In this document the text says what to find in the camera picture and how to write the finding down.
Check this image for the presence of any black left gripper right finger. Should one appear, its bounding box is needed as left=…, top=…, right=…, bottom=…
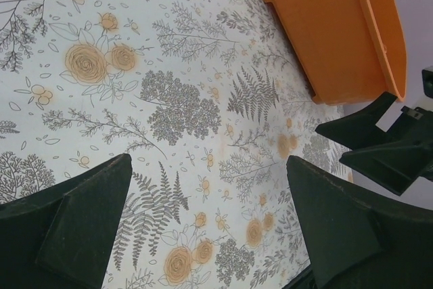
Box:
left=286, top=156, right=432, bottom=288

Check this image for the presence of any orange plastic bin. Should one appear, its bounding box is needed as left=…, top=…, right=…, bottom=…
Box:
left=263, top=0, right=407, bottom=106

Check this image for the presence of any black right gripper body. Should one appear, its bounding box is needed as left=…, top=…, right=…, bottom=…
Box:
left=384, top=66, right=432, bottom=145

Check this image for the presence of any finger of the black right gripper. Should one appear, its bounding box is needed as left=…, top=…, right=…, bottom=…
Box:
left=340, top=135, right=432, bottom=196
left=315, top=92, right=403, bottom=150

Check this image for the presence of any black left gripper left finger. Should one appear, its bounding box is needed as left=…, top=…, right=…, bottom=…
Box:
left=1, top=154, right=133, bottom=288

